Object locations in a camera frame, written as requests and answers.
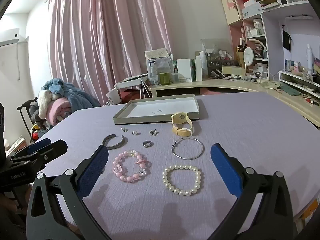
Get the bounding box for beige curved desk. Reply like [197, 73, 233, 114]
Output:
[148, 77, 320, 128]

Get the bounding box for grey cuff bracelet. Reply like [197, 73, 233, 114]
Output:
[103, 134, 125, 150]

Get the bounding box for white and pink bookshelf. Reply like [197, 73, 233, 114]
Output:
[234, 0, 320, 98]

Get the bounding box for grey cardboard tray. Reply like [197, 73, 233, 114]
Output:
[113, 94, 200, 125]

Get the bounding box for white tall bottle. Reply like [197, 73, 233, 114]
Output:
[195, 56, 203, 81]

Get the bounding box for cupboard door with cat print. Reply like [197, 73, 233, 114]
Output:
[217, 0, 242, 26]

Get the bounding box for pink curtain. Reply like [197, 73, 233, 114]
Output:
[47, 0, 173, 106]

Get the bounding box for cream wrist watch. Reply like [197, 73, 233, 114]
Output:
[171, 112, 195, 138]

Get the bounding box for blue fleece blanket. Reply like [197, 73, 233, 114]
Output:
[41, 78, 101, 113]

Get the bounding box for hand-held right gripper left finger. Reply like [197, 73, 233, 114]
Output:
[26, 145, 112, 240]

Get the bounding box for round white mirror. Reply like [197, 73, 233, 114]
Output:
[243, 46, 255, 68]

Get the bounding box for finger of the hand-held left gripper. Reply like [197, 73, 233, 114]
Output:
[15, 140, 68, 171]
[7, 138, 53, 161]

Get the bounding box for white flat tray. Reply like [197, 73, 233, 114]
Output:
[115, 73, 149, 90]

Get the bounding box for white mug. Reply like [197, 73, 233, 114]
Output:
[106, 88, 121, 105]

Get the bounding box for white carton box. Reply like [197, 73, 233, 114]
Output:
[176, 58, 193, 83]

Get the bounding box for pink bead bracelet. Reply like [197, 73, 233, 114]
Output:
[112, 150, 151, 184]

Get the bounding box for white spray bottle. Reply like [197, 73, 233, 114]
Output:
[306, 44, 314, 75]

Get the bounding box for clear acrylic organizer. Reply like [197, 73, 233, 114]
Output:
[200, 38, 234, 75]

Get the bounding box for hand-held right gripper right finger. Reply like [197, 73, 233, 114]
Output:
[210, 143, 298, 240]

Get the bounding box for thin silver bangle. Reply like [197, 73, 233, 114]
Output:
[172, 137, 204, 160]

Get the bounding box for white pearl bracelet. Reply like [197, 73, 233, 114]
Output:
[162, 164, 202, 197]

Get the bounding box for black drawstring pouch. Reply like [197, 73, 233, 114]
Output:
[282, 25, 293, 51]

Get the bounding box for white fleece blanket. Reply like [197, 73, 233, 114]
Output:
[37, 89, 55, 120]

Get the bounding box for pink rolled blanket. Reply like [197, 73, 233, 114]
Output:
[46, 97, 73, 127]

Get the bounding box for person's left hand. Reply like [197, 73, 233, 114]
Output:
[0, 194, 25, 216]

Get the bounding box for black wooden chair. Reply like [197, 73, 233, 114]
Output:
[17, 97, 38, 131]

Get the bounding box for green cloth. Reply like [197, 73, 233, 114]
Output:
[279, 81, 301, 96]

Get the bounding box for green glass jar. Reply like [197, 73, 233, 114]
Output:
[159, 72, 171, 86]

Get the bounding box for white air conditioner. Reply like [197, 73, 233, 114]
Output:
[0, 28, 20, 47]

